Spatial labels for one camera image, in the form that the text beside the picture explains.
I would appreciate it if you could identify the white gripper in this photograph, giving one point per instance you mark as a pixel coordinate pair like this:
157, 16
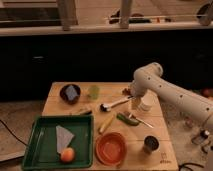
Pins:
137, 93

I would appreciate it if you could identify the white dish brush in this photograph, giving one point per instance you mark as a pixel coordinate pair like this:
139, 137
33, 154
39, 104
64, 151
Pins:
106, 107

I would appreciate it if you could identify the red bowl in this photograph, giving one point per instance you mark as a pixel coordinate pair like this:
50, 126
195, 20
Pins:
110, 148

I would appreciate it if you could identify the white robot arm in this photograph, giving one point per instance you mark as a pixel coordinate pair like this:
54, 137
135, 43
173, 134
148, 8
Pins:
149, 77

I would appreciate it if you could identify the dark brown bowl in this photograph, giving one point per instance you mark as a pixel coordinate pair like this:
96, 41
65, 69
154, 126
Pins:
64, 96

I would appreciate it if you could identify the brown grapes bunch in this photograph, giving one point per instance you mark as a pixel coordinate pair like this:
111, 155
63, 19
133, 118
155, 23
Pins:
126, 91

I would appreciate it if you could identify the white paper cup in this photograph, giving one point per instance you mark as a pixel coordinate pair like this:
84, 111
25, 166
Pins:
147, 102

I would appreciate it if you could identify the green cucumber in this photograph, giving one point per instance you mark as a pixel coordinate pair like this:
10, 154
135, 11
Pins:
127, 120

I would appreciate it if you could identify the green translucent cup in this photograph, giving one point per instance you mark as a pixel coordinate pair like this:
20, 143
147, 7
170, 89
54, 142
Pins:
93, 92

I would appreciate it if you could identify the yellow banana toy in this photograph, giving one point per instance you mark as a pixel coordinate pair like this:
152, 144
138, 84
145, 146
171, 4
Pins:
105, 124

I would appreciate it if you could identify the dark metal cup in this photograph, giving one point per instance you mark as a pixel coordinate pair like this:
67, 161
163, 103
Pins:
151, 144

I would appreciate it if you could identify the small wooden block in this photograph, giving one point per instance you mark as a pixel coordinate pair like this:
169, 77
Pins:
84, 111

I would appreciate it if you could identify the blue sponge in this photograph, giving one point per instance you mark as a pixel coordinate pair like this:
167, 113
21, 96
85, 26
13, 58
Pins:
71, 92

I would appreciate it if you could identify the spice bottle dark cap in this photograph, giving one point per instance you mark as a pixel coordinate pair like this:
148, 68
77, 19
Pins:
201, 137

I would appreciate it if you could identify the grey folded cloth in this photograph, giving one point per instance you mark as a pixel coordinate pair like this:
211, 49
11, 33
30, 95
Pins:
63, 137

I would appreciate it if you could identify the orange peach fruit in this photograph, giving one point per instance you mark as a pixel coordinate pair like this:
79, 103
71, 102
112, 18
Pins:
67, 155

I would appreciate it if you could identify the green plastic tray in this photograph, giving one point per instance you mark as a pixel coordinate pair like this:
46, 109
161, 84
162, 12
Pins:
50, 135

